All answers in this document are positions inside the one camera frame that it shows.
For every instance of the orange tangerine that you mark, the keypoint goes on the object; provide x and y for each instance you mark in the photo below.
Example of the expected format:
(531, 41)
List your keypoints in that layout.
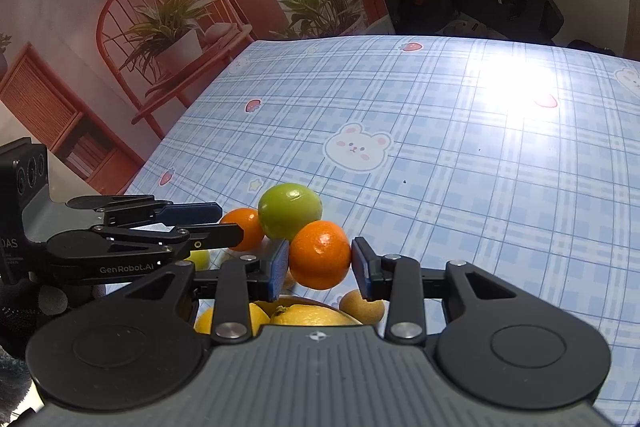
(250, 229)
(320, 254)

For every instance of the wall poster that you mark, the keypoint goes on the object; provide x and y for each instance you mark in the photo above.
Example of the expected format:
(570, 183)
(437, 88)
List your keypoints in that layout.
(125, 32)

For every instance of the white fuzzy cloth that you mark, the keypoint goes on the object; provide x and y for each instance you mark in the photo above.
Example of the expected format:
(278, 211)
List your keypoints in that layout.
(17, 387)

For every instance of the person's left hand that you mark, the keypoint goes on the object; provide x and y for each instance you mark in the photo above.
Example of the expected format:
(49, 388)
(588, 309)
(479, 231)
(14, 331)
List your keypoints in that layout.
(25, 312)

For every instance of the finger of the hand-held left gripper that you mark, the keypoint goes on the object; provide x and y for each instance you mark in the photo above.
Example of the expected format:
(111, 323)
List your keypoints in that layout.
(220, 235)
(200, 210)

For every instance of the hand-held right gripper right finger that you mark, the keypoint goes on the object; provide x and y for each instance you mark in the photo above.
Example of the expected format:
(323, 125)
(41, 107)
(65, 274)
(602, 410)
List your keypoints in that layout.
(361, 269)

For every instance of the small brown fruit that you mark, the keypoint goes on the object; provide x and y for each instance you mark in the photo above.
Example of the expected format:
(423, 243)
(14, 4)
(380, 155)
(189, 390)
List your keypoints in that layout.
(365, 307)

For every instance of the blue plaid tablecloth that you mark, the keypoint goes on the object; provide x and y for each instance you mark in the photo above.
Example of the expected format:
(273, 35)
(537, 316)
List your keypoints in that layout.
(450, 207)

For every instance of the large green fruit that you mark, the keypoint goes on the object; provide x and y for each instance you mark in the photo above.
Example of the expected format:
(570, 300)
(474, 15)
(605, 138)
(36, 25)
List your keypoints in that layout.
(287, 209)

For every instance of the large yellow lemon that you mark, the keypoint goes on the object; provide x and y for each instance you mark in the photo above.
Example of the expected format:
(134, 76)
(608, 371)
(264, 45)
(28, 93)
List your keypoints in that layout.
(315, 316)

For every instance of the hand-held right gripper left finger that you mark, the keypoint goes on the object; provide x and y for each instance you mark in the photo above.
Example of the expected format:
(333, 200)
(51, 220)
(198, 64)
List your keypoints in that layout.
(280, 269)

